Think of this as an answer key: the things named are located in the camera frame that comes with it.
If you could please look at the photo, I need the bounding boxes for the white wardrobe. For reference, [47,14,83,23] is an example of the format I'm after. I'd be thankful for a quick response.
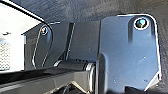
[0,0,46,73]

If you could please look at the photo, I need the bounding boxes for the grey robot torso limb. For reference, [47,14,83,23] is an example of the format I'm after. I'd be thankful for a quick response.
[0,59,98,94]

